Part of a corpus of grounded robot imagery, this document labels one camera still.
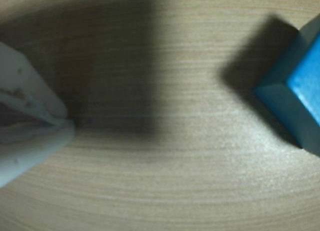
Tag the blue cube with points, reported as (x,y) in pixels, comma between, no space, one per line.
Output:
(297,98)

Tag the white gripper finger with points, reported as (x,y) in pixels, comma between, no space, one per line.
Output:
(27,86)
(30,151)

